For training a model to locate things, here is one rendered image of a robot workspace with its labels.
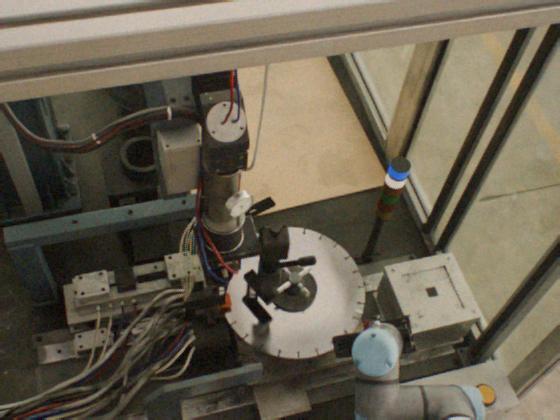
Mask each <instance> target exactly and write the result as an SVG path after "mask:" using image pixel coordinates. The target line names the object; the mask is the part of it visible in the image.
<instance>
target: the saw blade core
mask: <svg viewBox="0 0 560 420"><path fill-rule="evenodd" d="M288 230H289V236H290V243H291V244H290V250H289V256H288V258H287V259H286V260H280V262H281V261H288V260H295V259H298V258H301V257H306V256H315V257H316V258H317V263H316V264H315V265H313V266H310V267H311V270H310V271H309V272H310V273H311V274H312V276H313V277H314V279H315V281H316V283H317V294H316V298H315V300H314V301H313V303H312V304H311V305H310V306H309V307H307V308H306V309H305V310H302V311H285V310H282V309H280V308H279V307H278V306H277V305H276V304H275V303H274V302H273V303H272V304H271V305H269V306H268V307H267V306H266V305H265V304H264V302H263V301H262V300H261V299H260V298H259V297H258V295H257V294H256V293H254V294H250V295H248V293H247V283H246V281H245V280H244V279H243V278H244V274H246V273H247V272H249V271H250V270H252V269H253V270H254V271H255V272H256V273H257V269H258V260H259V256H258V257H253V258H245V259H242V261H241V270H239V274H237V275H236V274H233V278H232V280H231V281H230V282H229V285H228V287H227V291H226V293H229V296H230V300H231V303H232V306H230V307H229V308H226V309H223V308H222V309H223V311H224V313H225V315H226V319H227V321H228V323H229V324H232V323H233V322H234V321H237V322H236V323H234V324H232V325H230V326H231V327H232V329H233V330H234V331H235V332H236V333H237V334H238V336H239V337H241V338H244V340H245V341H246V342H248V343H249V344H250V345H252V346H253V347H254V348H256V349H258V350H259V348H260V347H261V344H263V346H262V347H261V349H260V351H262V352H264V353H267V354H270V355H273V356H276V357H278V356H279V357H280V358H287V359H298V353H297V352H300V354H299V357H300V359H305V358H310V357H315V356H318V355H317V352H318V354H319V355H321V354H324V353H327V352H329V351H331V350H332V349H333V344H332V337H334V336H339V335H344V334H346V333H348V334H349V333H353V332H354V330H355V329H356V327H357V325H358V324H359V320H357V319H360V317H361V314H362V313H360V312H358V311H356V310H359V311H363V307H364V305H362V304H364V299H365V293H364V287H363V286H364V285H363V281H362V278H361V275H360V272H356V271H359V268H358V266H357V264H356V263H355V261H354V260H353V258H351V257H349V256H350V255H349V254H348V253H347V252H346V251H345V250H344V249H343V248H342V247H341V246H340V245H338V244H337V245H336V242H334V241H333V240H332V239H331V238H329V237H327V236H325V235H322V237H321V239H319V238H320V236H321V233H318V232H316V231H315V232H313V231H309V230H306V232H305V233H306V234H303V233H304V230H305V229H301V228H288ZM335 245H336V246H335ZM334 246H335V248H332V247H334ZM348 257H349V258H348ZM345 258H347V259H345ZM354 271H355V272H356V273H353V272H354ZM358 286H359V288H358ZM358 302H359V303H361V304H358ZM353 317H355V318H356V319H353ZM344 331H346V333H344ZM247 334H248V335H249V336H248V337H246V335H247ZM245 337H246V338H245ZM315 349H317V352H316V351H315ZM279 350H280V351H281V352H280V354H279Z"/></svg>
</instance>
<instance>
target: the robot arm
mask: <svg viewBox="0 0 560 420"><path fill-rule="evenodd" d="M410 316H411V314H406V315H400V316H398V317H393V318H391V319H386V320H385V319H382V318H381V315H380V314H376V315H373V317H372V321H370V328H369V329H367V330H365V331H363V332H357V333H349V334H344V335H339V336H334V337H332V344H333V349H334V354H335V358H337V359H341V358H350V357H353V361H354V364H355V365H356V410H355V415H356V420H484V419H485V406H484V400H483V396H482V394H481V392H479V390H478V389H476V388H475V387H473V386H459V385H456V384H451V385H426V386H421V385H420V386H417V385H400V386H399V377H398V374H399V356H400V355H401V354H407V353H412V352H416V351H417V349H418V347H415V344H414V340H413V336H412V321H411V319H410V318H409V317H410ZM405 319H406V320H405ZM411 347H412V348H411ZM409 350H410V351H409Z"/></svg>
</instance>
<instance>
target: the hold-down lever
mask: <svg viewBox="0 0 560 420"><path fill-rule="evenodd" d="M316 263H317V258H316V257H315V256H306V257H301V258H298V259H295V260H288V261H281V262H276V263H275V267H276V269H279V268H286V267H292V266H300V267H306V266H313V265H315V264H316Z"/></svg>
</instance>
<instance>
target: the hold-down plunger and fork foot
mask: <svg viewBox="0 0 560 420"><path fill-rule="evenodd" d="M243 279H244V280H245V281H246V283H247V293H248V295H250V288H251V287H252V290H253V291H254V292H255V293H256V294H257V295H258V297H259V298H260V299H261V300H262V301H263V302H264V304H265V305H266V306H267V307H268V306H269V305H271V304H272V303H273V302H275V301H276V300H277V295H276V294H275V293H274V292H273V286H268V287H260V286H259V284H258V275H257V273H256V272H255V271H254V270H253V269H252V270H250V271H249V272H247V273H246V274H244V278H243Z"/></svg>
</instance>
